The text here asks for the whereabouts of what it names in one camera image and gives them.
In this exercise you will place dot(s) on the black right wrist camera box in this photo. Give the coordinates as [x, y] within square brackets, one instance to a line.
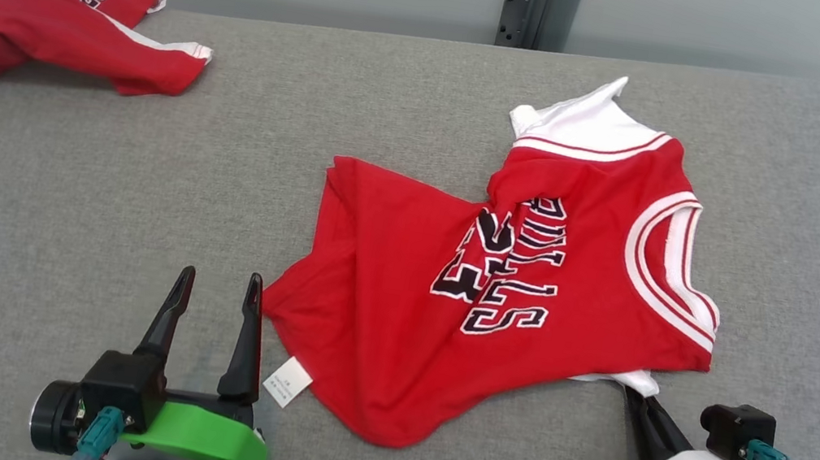
[732, 429]

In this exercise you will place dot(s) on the red white basketball jersey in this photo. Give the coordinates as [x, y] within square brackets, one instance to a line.
[386, 276]

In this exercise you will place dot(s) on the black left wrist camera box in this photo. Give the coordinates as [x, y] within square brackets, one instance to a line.
[122, 382]

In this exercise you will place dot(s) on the grey rounded cylinder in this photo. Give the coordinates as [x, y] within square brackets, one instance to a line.
[564, 12]

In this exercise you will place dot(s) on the dark grey perforated bracket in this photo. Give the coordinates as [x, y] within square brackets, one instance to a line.
[515, 12]

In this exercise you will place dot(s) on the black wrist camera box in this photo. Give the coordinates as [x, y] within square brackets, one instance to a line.
[732, 429]
[122, 382]

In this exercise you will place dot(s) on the red white basketball shorts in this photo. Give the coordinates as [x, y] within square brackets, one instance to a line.
[14, 27]

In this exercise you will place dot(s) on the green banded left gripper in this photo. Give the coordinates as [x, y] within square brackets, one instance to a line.
[204, 436]

